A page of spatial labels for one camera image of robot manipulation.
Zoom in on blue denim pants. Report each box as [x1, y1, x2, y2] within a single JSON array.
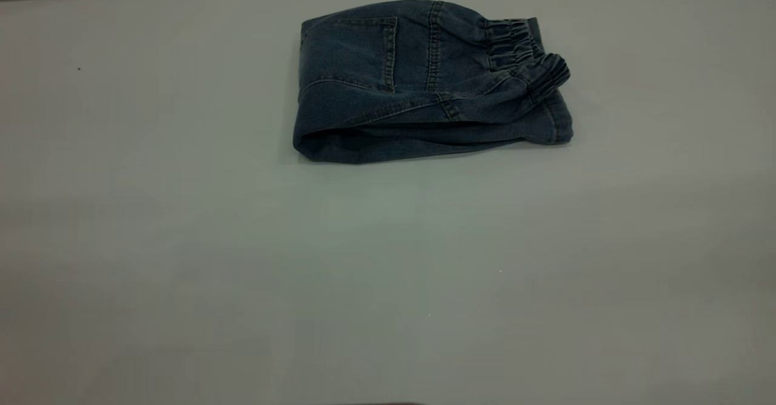
[[292, 0, 574, 165]]

